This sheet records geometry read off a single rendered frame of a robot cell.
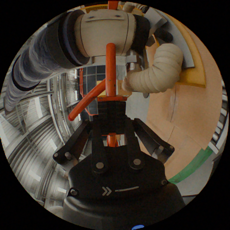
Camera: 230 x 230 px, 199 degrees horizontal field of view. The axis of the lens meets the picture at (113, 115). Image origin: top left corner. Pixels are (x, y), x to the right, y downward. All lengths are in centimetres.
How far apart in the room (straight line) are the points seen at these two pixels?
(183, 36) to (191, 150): 72
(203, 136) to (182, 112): 12
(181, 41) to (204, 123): 21
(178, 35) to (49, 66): 29
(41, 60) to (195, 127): 46
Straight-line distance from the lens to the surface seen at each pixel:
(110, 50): 16
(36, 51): 23
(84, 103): 16
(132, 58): 18
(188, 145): 75
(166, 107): 34
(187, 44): 15
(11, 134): 507
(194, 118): 27
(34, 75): 30
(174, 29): 18
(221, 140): 64
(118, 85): 172
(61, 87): 578
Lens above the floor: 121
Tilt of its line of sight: 4 degrees down
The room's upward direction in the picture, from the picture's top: 92 degrees counter-clockwise
